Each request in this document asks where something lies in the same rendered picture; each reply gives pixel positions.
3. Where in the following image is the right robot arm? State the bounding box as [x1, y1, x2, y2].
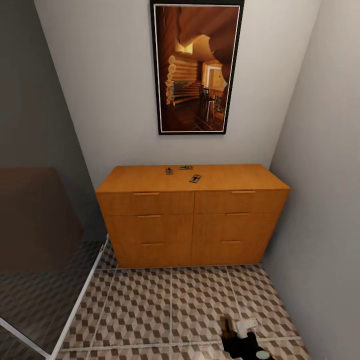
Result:
[221, 318, 275, 360]

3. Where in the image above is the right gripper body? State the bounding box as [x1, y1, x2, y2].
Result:
[226, 331, 258, 360]

